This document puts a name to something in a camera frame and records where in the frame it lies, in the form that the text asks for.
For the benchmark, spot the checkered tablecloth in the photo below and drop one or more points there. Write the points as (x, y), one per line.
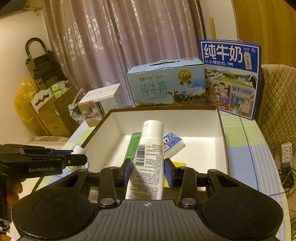
(211, 140)

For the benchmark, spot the pink curtain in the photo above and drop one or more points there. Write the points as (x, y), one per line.
(97, 42)

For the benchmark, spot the light blue milk carton box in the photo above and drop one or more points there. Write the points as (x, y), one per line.
(168, 82)

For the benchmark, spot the left hand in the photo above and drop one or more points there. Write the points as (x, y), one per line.
(14, 188)

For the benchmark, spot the brown cardboard boxes on floor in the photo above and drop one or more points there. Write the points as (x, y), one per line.
(53, 113)

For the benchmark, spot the green rectangular box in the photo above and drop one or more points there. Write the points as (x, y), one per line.
(132, 146)

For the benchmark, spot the white lotion bottle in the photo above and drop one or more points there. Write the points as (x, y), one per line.
(146, 181)

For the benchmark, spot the yellow snack packet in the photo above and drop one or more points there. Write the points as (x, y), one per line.
(179, 164)

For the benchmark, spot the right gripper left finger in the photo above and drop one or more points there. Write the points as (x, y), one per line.
(113, 184)

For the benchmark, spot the yellow plastic bag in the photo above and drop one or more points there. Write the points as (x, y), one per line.
(22, 101)

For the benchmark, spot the blue clear floss box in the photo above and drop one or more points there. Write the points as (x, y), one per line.
(171, 141)

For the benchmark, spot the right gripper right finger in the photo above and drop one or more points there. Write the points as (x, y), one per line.
(185, 179)

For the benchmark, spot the quilted beige chair cover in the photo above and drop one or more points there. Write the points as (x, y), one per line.
(276, 118)

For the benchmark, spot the black folding cart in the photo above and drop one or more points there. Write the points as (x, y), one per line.
(45, 70)

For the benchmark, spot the dark blue milk carton box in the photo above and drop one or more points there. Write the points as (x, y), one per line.
(232, 75)

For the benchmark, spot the white power strip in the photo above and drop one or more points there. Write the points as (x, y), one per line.
(286, 152)

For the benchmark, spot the white brown product box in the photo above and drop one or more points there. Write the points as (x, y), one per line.
(97, 103)

